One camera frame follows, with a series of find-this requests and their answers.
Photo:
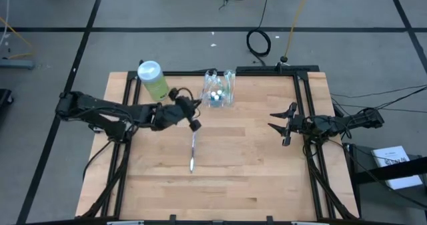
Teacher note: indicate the green disinfecting wipes canister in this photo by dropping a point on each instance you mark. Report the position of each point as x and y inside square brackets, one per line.
[155, 84]

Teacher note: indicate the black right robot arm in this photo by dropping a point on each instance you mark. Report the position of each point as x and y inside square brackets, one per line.
[353, 119]

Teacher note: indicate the white booklet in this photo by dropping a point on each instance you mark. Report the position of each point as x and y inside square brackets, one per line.
[397, 168]

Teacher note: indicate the black aluminium table frame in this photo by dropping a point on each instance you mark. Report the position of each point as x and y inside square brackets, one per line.
[187, 73]

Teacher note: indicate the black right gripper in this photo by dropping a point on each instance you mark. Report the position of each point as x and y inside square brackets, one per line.
[300, 125]

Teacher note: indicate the grey blue floor base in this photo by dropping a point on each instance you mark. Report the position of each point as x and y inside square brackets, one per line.
[16, 63]

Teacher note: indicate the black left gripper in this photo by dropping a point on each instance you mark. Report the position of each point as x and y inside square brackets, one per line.
[173, 115]

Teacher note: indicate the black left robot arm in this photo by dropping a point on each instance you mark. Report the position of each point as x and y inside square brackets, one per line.
[100, 108]

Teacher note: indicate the silver aluminium bar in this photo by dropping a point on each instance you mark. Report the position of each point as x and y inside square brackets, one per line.
[125, 223]
[310, 223]

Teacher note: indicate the dark grey side cart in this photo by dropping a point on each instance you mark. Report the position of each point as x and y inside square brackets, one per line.
[370, 201]

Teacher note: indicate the black floor object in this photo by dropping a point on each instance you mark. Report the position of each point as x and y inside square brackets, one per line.
[6, 97]

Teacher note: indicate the clear plastic toothbrush holder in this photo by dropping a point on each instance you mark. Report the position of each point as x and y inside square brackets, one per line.
[231, 102]

